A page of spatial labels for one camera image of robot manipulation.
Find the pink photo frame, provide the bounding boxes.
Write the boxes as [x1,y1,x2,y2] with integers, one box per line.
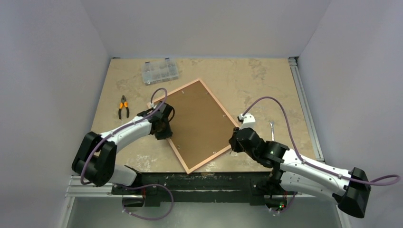
[151,78,238,174]

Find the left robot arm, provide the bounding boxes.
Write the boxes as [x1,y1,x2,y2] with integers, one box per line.
[71,102,175,194]

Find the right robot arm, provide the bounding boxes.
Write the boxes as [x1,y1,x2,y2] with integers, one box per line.
[229,127,371,219]

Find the silver wrench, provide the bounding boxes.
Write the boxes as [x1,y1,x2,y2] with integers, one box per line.
[269,120,275,141]

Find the orange black pliers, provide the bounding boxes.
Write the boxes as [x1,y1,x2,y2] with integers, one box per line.
[118,95,130,119]

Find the clear plastic screw organizer box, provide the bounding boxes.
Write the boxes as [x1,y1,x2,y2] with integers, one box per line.
[142,58,179,86]

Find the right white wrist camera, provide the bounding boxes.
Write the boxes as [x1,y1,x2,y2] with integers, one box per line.
[237,113,256,129]

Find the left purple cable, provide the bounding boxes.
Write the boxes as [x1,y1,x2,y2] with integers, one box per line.
[80,87,174,221]

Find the purple cable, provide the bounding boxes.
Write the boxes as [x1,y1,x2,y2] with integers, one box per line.
[80,87,174,221]
[242,96,401,187]

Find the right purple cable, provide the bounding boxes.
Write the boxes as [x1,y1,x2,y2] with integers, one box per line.
[242,96,401,187]

